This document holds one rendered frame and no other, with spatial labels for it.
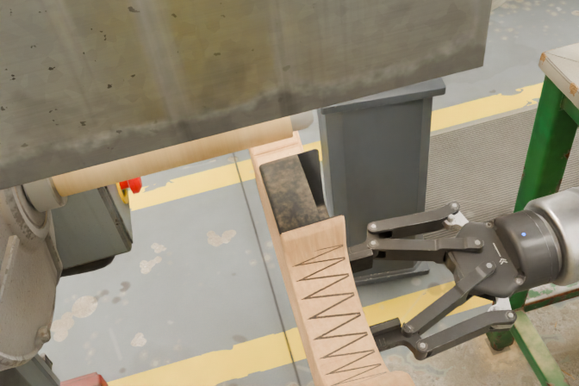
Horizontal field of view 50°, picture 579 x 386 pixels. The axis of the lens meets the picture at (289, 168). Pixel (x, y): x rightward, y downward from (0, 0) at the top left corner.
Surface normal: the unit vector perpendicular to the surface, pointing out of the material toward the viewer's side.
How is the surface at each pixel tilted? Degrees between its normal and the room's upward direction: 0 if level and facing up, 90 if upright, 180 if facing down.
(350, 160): 90
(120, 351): 0
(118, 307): 0
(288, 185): 9
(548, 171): 90
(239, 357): 0
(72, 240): 90
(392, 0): 90
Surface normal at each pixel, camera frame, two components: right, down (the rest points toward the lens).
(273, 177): -0.11, -0.61
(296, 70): 0.26, 0.67
